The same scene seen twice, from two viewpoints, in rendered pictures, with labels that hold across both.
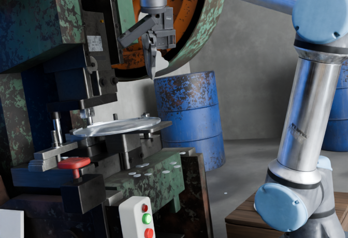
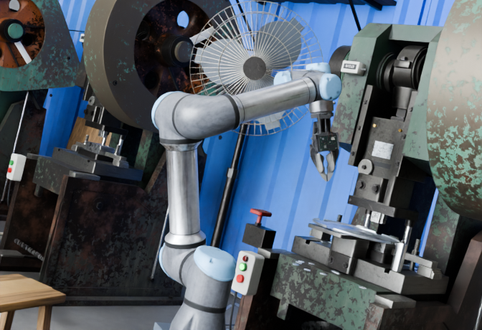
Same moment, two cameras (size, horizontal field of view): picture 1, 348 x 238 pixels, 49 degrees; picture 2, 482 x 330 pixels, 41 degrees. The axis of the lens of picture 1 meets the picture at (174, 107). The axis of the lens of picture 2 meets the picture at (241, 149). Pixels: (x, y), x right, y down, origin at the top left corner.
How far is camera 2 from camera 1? 2.43 m
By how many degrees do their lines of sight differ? 105
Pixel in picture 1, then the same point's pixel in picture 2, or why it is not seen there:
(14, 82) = not seen: hidden behind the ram
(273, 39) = not seen: outside the picture
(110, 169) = (318, 256)
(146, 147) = (374, 272)
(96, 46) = (382, 153)
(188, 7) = not seen: hidden behind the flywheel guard
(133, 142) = (342, 246)
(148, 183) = (313, 280)
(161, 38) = (317, 140)
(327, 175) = (192, 264)
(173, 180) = (348, 310)
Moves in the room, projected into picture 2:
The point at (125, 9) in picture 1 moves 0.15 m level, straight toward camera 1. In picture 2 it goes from (422, 120) to (374, 109)
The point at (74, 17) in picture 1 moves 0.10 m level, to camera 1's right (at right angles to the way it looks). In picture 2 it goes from (348, 120) to (346, 118)
